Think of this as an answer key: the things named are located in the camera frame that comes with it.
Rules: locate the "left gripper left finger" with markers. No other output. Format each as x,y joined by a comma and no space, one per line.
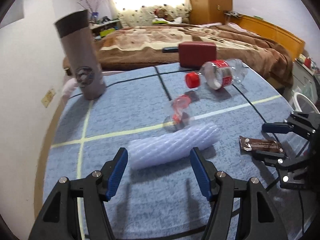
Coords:
112,173

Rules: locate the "red mug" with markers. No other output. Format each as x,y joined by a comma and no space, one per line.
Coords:
307,62

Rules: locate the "crushed clear plastic cup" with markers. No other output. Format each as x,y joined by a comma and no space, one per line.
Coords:
179,114

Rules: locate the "brown chocolate wrapper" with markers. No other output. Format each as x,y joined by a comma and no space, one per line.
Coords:
250,144

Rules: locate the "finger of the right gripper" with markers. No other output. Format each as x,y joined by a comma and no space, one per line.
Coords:
269,158
276,127

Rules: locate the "wooden bed headboard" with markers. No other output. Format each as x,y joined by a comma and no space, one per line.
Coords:
288,40

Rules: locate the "white trash bin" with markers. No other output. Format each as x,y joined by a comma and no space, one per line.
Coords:
303,104

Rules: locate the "orange wooden wardrobe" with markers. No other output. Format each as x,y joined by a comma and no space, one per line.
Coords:
209,11

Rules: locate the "clear plastic water bottle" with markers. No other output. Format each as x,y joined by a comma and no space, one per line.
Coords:
218,74

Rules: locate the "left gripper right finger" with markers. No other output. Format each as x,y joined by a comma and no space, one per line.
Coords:
204,171

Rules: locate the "white foam net sleeve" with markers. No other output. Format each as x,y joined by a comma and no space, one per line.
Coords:
166,148

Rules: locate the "black remote control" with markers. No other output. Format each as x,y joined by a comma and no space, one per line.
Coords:
170,50

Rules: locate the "blue grey table cloth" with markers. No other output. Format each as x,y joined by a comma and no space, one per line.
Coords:
153,114

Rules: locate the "purple dried flower vase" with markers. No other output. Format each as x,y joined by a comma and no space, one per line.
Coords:
92,6

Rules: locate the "teddy bear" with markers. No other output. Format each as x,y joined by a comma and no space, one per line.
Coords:
162,13

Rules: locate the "brown blanket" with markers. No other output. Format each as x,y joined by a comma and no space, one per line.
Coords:
138,47

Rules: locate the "white wall shelf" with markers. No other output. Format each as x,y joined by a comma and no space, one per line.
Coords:
100,30

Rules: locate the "dark red box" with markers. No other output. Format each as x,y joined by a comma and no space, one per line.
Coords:
195,53

